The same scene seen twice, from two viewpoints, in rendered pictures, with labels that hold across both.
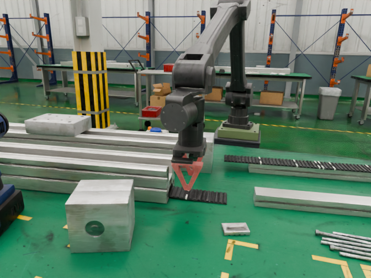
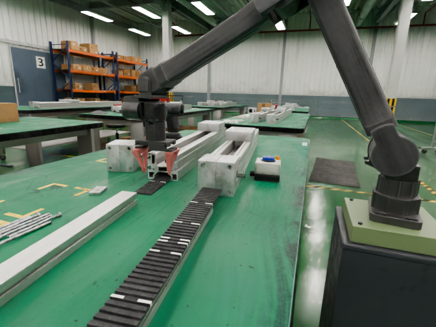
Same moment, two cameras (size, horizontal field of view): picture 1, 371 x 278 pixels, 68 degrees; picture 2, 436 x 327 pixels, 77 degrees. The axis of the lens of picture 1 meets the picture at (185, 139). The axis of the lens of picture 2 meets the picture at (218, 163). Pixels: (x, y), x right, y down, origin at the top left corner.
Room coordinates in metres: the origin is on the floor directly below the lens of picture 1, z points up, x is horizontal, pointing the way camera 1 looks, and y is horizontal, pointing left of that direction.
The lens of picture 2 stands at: (0.83, -0.78, 1.04)
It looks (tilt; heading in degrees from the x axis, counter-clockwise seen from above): 14 degrees down; 94
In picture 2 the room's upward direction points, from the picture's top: 2 degrees clockwise
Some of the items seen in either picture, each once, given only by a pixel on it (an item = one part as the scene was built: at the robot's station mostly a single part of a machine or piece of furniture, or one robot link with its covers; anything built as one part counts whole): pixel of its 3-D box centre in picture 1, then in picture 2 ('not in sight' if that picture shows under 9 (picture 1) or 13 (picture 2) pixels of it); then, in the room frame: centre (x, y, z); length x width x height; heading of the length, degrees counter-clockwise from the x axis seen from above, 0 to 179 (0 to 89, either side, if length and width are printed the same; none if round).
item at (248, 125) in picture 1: (238, 117); (395, 196); (1.16, -0.23, 0.85); 0.12 x 0.09 x 0.08; 66
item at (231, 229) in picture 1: (235, 229); (98, 190); (0.46, -0.10, 0.78); 0.05 x 0.03 x 0.01; 95
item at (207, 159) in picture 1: (198, 149); (223, 174); (0.80, -0.04, 0.83); 0.12 x 0.09 x 0.10; 172
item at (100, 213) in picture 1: (105, 210); (128, 155); (0.45, 0.15, 0.83); 0.11 x 0.10 x 0.10; 5
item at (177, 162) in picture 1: (188, 169); (148, 157); (0.57, -0.01, 0.86); 0.07 x 0.07 x 0.09; 82
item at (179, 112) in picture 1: (186, 96); (142, 99); (0.56, 0.00, 1.03); 0.12 x 0.09 x 0.12; 159
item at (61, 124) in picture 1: (60, 128); (241, 137); (0.85, 0.40, 0.87); 0.16 x 0.11 x 0.07; 82
